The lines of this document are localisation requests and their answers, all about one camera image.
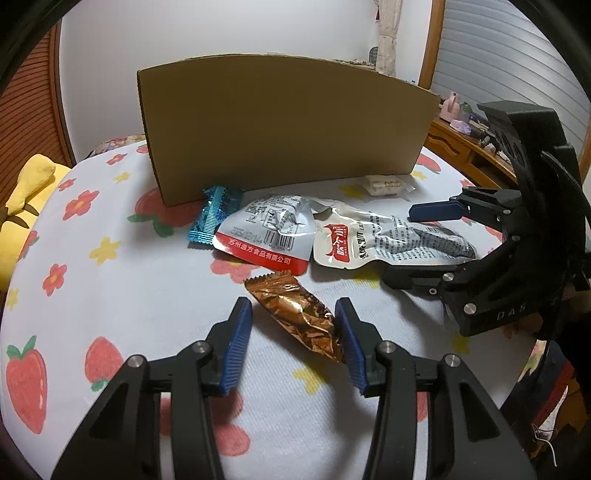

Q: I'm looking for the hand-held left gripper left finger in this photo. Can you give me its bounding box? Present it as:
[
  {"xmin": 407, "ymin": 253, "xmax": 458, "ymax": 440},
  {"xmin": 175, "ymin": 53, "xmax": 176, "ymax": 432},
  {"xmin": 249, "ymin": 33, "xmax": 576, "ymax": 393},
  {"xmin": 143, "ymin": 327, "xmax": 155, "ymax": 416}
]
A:
[{"xmin": 51, "ymin": 296, "xmax": 254, "ymax": 480}]

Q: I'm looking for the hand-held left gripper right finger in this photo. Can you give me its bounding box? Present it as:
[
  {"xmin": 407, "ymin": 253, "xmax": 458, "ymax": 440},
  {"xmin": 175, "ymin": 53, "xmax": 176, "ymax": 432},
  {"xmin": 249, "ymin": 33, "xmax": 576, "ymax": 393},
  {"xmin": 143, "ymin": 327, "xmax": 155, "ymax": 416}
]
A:
[{"xmin": 335, "ymin": 298, "xmax": 539, "ymax": 480}]

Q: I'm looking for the wooden window frame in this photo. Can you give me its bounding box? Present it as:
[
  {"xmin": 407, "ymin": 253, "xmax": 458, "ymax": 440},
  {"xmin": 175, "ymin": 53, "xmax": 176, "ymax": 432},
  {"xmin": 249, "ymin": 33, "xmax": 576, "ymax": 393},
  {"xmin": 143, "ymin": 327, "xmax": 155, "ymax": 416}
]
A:
[{"xmin": 418, "ymin": 0, "xmax": 446, "ymax": 88}]

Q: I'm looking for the long wooden cabinet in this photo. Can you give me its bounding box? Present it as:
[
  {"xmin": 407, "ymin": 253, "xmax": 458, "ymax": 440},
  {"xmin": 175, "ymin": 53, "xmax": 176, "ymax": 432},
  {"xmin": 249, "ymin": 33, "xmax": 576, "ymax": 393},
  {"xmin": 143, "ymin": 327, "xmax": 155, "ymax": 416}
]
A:
[{"xmin": 425, "ymin": 117, "xmax": 522, "ymax": 190}]

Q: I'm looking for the silver pouch red edge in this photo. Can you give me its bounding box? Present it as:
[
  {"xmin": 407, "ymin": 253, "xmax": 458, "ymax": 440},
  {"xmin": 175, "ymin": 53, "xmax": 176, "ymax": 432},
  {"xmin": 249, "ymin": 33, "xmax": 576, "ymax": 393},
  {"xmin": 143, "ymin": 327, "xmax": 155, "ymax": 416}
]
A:
[{"xmin": 212, "ymin": 194, "xmax": 315, "ymax": 277}]

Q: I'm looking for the wooden louvered wardrobe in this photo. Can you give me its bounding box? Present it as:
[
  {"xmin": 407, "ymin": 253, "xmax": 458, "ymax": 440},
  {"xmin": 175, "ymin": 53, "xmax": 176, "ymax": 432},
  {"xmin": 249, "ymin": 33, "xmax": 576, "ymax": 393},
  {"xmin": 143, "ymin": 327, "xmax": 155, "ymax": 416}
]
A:
[{"xmin": 0, "ymin": 23, "xmax": 77, "ymax": 195}]

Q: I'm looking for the cardboard box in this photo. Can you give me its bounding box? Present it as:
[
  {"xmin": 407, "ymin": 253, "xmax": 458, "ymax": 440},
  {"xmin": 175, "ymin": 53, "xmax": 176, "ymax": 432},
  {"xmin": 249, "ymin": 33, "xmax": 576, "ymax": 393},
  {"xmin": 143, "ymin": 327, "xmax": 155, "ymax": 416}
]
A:
[{"xmin": 137, "ymin": 54, "xmax": 441, "ymax": 207}]

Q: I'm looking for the pink thermos bottle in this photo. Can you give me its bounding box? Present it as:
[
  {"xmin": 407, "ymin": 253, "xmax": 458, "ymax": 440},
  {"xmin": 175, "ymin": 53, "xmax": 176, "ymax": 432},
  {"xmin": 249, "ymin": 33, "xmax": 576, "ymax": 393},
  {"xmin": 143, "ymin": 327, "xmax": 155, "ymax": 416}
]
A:
[{"xmin": 441, "ymin": 91, "xmax": 462, "ymax": 121}]

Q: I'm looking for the copper foil snack packet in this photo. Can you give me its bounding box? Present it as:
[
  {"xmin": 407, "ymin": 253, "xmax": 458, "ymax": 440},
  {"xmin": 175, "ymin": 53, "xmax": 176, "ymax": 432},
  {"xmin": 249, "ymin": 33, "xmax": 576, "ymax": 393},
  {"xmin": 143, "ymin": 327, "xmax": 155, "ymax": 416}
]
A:
[{"xmin": 244, "ymin": 272, "xmax": 345, "ymax": 363}]

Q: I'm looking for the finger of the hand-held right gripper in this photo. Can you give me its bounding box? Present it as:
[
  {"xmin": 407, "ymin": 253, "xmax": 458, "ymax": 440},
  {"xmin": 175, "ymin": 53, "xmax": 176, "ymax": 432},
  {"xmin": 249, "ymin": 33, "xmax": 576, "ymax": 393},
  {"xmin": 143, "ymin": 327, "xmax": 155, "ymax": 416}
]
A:
[
  {"xmin": 409, "ymin": 187, "xmax": 525, "ymax": 232},
  {"xmin": 382, "ymin": 251, "xmax": 504, "ymax": 297}
]

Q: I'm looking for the blue snack wrapper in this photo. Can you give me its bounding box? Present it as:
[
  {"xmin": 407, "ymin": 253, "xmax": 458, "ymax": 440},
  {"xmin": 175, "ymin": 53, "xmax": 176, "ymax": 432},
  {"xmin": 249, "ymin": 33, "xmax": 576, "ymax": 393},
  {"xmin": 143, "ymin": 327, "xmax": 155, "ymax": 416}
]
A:
[{"xmin": 187, "ymin": 185, "xmax": 244, "ymax": 247}]

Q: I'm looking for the pale patterned curtain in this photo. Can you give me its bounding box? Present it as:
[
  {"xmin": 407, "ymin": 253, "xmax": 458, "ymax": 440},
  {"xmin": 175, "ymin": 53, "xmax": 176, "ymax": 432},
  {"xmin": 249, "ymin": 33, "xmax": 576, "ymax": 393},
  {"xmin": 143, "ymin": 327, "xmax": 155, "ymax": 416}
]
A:
[{"xmin": 376, "ymin": 0, "xmax": 399, "ymax": 75}]

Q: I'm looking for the white pouch red label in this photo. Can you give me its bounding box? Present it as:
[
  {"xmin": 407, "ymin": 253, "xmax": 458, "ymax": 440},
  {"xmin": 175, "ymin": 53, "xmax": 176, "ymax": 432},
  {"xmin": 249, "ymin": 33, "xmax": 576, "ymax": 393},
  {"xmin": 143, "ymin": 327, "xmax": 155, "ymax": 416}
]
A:
[{"xmin": 313, "ymin": 198, "xmax": 478, "ymax": 269}]

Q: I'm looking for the yellow plush toy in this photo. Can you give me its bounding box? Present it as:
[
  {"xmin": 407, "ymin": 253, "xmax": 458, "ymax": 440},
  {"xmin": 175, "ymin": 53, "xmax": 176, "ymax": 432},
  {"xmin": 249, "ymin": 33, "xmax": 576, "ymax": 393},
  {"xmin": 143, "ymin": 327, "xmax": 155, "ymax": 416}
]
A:
[{"xmin": 0, "ymin": 154, "xmax": 72, "ymax": 291}]

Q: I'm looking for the small white candy packet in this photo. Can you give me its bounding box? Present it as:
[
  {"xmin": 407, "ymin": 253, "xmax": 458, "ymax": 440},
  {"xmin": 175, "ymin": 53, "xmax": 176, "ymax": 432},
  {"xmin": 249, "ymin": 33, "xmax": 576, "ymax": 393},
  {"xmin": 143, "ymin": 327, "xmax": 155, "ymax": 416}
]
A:
[{"xmin": 362, "ymin": 174, "xmax": 414, "ymax": 197}]

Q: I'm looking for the strawberry print bed sheet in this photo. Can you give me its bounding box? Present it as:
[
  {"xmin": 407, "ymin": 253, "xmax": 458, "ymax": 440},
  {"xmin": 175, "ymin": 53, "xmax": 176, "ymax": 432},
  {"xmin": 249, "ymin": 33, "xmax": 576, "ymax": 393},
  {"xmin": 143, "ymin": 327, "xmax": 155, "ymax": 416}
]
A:
[{"xmin": 0, "ymin": 138, "xmax": 550, "ymax": 480}]

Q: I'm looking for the grey window blind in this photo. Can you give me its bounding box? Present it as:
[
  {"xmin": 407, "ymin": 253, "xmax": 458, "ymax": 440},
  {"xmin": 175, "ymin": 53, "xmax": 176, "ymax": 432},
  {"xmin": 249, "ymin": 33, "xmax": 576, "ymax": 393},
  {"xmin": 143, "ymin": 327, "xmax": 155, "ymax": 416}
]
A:
[{"xmin": 429, "ymin": 0, "xmax": 591, "ymax": 160}]

